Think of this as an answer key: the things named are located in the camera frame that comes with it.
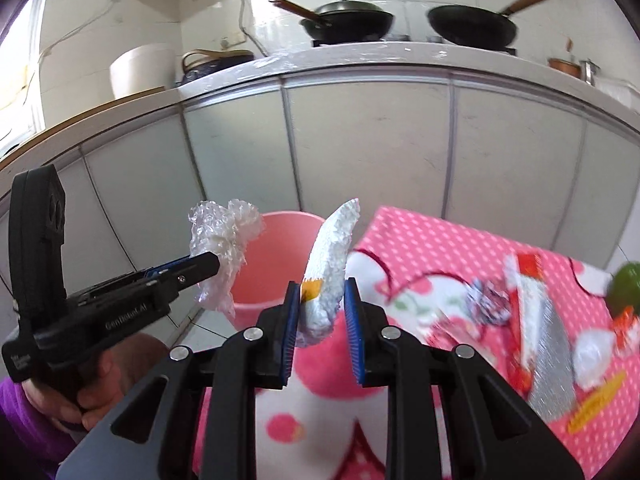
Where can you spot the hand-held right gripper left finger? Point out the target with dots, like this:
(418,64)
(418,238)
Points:
(290,330)

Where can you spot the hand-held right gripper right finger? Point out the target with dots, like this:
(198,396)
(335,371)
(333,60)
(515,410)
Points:
(352,330)

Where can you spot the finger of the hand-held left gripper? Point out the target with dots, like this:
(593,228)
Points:
(197,267)
(167,266)

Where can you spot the clear bubble wrap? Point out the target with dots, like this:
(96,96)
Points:
(220,235)

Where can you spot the yellow plastic piece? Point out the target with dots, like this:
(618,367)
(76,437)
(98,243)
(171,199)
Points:
(311,291)

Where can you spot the pink plastic bucket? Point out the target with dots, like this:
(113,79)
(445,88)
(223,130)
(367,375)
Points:
(270,270)

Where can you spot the colourful wrapper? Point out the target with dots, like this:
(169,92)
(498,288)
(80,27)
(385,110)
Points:
(487,305)

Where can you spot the person's left forearm purple sleeve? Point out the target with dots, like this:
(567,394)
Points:
(25,435)

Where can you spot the person's left hand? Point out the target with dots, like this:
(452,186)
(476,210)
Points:
(125,365)

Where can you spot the pink polka-dot blanket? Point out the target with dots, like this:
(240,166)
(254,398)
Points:
(415,240)

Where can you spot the row of grey cabinet doors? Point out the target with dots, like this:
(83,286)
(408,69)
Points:
(370,145)

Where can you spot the red and white carton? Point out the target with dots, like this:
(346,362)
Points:
(529,270)

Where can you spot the white bucket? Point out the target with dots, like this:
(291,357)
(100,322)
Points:
(142,70)

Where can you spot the silver foil wrapper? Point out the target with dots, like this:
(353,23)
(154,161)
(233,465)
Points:
(550,360)

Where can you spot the white crumpled plastic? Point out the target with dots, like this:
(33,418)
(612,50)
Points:
(592,360)

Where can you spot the yellow wrapper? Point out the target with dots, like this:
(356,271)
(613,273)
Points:
(595,404)

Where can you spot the white kitchen counter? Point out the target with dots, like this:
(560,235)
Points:
(350,57)

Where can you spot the orange and white wrapper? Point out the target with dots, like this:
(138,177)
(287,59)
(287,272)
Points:
(627,325)

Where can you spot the green bell pepper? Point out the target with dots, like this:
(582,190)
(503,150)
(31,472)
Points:
(627,287)

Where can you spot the black wok with lid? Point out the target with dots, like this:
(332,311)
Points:
(350,25)

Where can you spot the gas stove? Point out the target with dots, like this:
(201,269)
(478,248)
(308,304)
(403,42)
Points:
(400,42)

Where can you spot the dark wok lid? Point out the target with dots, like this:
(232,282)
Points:
(350,7)

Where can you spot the copper pot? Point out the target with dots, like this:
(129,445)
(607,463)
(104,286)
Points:
(565,66)

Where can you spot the steel cup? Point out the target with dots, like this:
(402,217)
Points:
(590,72)

